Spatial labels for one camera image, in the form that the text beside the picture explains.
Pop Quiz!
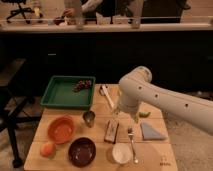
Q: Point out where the small metal cup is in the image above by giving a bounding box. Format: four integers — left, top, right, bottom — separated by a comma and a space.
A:
83, 111, 95, 128

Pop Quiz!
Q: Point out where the small white bowl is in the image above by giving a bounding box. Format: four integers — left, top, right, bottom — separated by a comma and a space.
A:
112, 143, 131, 164

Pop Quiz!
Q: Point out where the green pepper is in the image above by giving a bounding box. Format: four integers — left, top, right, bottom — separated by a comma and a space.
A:
139, 112, 151, 118

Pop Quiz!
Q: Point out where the black office chair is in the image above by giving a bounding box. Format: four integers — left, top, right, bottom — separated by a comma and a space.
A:
1, 0, 34, 24

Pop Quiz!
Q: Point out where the wooden whiteboard eraser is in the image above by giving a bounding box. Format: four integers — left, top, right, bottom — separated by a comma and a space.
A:
104, 119, 119, 143

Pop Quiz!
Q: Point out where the orange peach fruit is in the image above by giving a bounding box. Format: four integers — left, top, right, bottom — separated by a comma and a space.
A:
40, 142, 56, 157

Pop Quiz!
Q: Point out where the silver metal fork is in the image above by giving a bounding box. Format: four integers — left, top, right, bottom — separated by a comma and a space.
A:
127, 127, 139, 164

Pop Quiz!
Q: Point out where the orange plastic bowl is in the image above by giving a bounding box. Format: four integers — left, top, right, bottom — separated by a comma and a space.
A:
47, 116, 74, 144

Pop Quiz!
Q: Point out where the folded blue cloth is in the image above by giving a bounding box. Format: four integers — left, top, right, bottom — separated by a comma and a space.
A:
140, 122, 166, 141

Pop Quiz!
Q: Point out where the green plastic tray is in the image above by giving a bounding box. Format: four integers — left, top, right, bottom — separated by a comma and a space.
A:
41, 75, 96, 110

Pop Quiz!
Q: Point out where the bunch of dark grapes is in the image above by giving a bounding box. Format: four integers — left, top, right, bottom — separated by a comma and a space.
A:
73, 80, 92, 92

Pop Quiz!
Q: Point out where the dark maroon bowl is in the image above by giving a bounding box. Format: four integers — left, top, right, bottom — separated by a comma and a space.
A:
68, 137, 96, 167

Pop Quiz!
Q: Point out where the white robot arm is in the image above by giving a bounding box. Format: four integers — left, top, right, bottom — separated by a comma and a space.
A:
116, 66, 213, 135

